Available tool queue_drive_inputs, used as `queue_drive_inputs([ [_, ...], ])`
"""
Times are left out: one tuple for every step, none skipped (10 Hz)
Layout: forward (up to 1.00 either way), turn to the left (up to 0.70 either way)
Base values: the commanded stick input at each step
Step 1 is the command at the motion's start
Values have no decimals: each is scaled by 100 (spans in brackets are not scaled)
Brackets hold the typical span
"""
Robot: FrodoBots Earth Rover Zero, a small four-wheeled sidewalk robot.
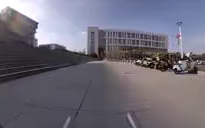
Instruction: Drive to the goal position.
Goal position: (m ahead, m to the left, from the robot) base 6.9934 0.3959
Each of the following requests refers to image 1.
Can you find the row of parked scooters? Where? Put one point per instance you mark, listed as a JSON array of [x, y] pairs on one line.
[[166, 63]]

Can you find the low distant building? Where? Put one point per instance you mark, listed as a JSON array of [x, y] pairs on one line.
[[52, 46]]

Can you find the tall brown building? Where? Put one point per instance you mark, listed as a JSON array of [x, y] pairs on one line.
[[13, 28]]

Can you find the large grey building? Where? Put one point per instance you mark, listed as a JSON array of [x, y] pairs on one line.
[[130, 40]]

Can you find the wide stone steps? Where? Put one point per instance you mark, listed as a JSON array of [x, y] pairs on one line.
[[20, 65]]

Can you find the row of trees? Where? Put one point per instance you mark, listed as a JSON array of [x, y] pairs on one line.
[[133, 54]]

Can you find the robot's own part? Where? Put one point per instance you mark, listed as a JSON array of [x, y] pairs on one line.
[[131, 120], [66, 122]]

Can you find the grey paved plaza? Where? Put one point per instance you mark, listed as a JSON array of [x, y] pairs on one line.
[[116, 93]]

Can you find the tall white pole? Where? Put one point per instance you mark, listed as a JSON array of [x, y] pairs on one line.
[[180, 40]]

